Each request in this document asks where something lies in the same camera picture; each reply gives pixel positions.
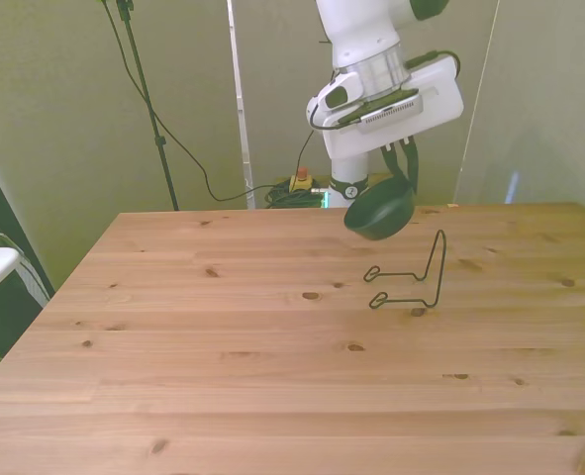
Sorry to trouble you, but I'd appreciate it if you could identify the thin black stop button cable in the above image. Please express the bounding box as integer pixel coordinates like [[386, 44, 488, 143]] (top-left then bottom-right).
[[295, 129, 316, 172]]

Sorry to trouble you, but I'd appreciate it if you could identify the long black tripod cable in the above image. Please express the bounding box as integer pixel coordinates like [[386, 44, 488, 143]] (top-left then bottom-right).
[[96, 0, 293, 203]]

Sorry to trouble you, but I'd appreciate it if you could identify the black wire bowl stand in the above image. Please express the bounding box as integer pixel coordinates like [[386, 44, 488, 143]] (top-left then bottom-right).
[[363, 229, 447, 309]]

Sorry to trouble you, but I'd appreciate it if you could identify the dark green bowl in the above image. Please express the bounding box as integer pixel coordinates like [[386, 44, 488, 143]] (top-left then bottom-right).
[[343, 172, 418, 242]]

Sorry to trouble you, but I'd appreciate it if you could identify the white vertical rail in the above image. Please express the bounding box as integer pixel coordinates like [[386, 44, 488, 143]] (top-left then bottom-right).
[[226, 0, 257, 210]]

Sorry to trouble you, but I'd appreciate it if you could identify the yellow emergency stop button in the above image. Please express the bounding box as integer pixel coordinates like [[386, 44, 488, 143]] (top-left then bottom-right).
[[289, 166, 318, 194]]

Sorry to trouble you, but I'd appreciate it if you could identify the thin dark tripod pole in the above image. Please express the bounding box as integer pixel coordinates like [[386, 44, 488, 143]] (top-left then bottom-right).
[[115, 0, 180, 212]]

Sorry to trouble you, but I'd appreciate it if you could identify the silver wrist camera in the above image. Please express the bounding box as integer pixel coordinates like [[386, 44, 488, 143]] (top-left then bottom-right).
[[341, 88, 425, 136]]

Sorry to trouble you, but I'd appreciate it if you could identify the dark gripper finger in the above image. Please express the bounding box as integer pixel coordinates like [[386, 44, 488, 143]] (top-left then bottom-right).
[[403, 139, 420, 192], [380, 143, 408, 181]]

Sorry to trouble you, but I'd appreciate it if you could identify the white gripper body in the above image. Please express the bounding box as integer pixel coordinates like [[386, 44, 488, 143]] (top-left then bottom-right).
[[321, 53, 466, 161]]

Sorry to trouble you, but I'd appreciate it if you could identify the short black gripper connector cable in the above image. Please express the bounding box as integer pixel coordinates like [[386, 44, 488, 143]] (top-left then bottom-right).
[[403, 48, 462, 80]]

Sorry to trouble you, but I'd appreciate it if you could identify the thin black wrist camera cable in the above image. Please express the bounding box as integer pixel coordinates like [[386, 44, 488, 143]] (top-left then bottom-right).
[[309, 68, 347, 131]]

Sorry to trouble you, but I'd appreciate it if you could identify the coiled green cable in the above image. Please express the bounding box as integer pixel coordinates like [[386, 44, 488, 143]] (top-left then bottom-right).
[[264, 180, 326, 209]]

